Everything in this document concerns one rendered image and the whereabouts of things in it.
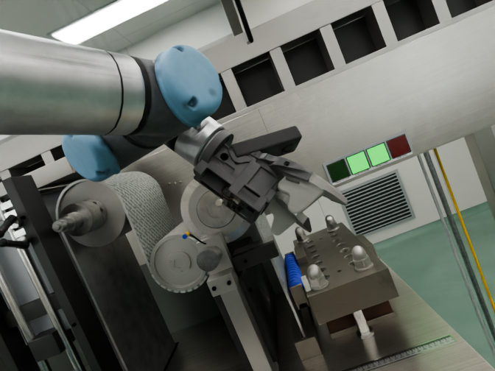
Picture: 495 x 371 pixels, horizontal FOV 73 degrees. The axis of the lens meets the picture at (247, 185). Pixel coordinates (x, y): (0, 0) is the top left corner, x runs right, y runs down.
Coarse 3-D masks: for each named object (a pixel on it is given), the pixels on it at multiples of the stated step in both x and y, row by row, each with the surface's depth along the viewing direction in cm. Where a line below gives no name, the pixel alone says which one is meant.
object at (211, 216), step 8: (208, 192) 64; (200, 200) 64; (208, 200) 64; (200, 208) 64; (208, 208) 65; (216, 208) 64; (224, 208) 64; (200, 216) 64; (208, 216) 64; (216, 216) 65; (224, 216) 64; (232, 216) 64; (208, 224) 64; (216, 224) 64; (224, 224) 64
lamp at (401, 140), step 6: (396, 138) 94; (402, 138) 94; (390, 144) 94; (396, 144) 94; (402, 144) 94; (390, 150) 94; (396, 150) 94; (402, 150) 94; (408, 150) 94; (396, 156) 94
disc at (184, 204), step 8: (192, 184) 66; (184, 192) 66; (184, 200) 66; (184, 208) 66; (184, 216) 67; (192, 224) 67; (248, 224) 66; (192, 232) 67; (200, 232) 67; (240, 232) 66; (232, 240) 67
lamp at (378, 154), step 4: (380, 144) 94; (384, 144) 94; (372, 148) 94; (376, 148) 94; (380, 148) 94; (384, 148) 94; (368, 152) 95; (372, 152) 95; (376, 152) 94; (380, 152) 94; (384, 152) 94; (372, 156) 95; (376, 156) 95; (380, 156) 94; (384, 156) 94; (388, 156) 94; (372, 160) 95; (376, 160) 95; (380, 160) 95; (384, 160) 95; (376, 164) 95
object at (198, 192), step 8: (200, 184) 65; (192, 192) 66; (200, 192) 66; (192, 200) 66; (192, 208) 66; (192, 216) 66; (200, 224) 66; (232, 224) 66; (240, 224) 66; (208, 232) 66; (216, 232) 66; (224, 232) 66; (232, 232) 66
